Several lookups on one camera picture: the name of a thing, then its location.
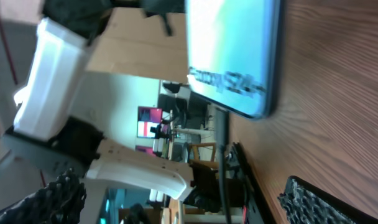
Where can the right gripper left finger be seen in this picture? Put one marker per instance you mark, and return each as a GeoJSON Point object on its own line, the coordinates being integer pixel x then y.
{"type": "Point", "coordinates": [60, 201]}

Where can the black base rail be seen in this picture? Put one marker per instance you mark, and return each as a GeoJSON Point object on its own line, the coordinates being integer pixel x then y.
{"type": "Point", "coordinates": [255, 210]}

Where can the background computer monitor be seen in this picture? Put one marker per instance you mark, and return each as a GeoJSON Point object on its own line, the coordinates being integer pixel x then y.
{"type": "Point", "coordinates": [148, 118]}

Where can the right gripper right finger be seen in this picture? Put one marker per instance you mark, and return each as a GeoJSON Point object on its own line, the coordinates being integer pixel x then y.
{"type": "Point", "coordinates": [305, 203]}

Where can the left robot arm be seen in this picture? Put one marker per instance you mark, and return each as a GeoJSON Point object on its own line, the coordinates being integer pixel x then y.
{"type": "Point", "coordinates": [45, 133]}

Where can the blue Samsung Galaxy smartphone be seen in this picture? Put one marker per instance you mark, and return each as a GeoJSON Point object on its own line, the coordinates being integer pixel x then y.
{"type": "Point", "coordinates": [235, 53]}

